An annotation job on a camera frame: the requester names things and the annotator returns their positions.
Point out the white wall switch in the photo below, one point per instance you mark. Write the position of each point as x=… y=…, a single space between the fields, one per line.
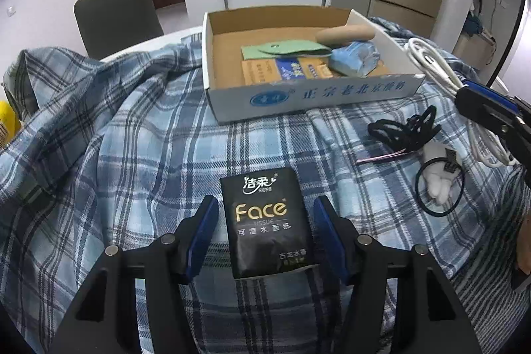
x=11 y=10

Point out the dark grey chair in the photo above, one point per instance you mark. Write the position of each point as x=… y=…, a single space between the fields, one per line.
x=109 y=26

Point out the blue plaid shirt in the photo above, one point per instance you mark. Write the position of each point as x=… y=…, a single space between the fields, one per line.
x=118 y=153

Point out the person's right hand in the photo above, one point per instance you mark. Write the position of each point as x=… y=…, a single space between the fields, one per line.
x=524 y=246

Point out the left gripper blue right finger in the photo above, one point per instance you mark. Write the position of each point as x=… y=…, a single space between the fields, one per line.
x=337 y=236

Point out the pink thin stick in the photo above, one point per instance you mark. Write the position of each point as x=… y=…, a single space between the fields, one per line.
x=381 y=158

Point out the light blue tissue pack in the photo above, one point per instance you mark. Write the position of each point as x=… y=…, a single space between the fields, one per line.
x=356 y=60

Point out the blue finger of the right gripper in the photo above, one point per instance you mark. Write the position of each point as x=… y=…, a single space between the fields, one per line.
x=481 y=110
x=493 y=94

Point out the black Face tissue pack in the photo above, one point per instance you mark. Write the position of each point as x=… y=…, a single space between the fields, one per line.
x=267 y=223

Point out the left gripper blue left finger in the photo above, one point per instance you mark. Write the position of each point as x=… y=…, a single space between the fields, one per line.
x=194 y=236

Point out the yellow blue flat packet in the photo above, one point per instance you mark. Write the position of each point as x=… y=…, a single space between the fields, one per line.
x=272 y=70

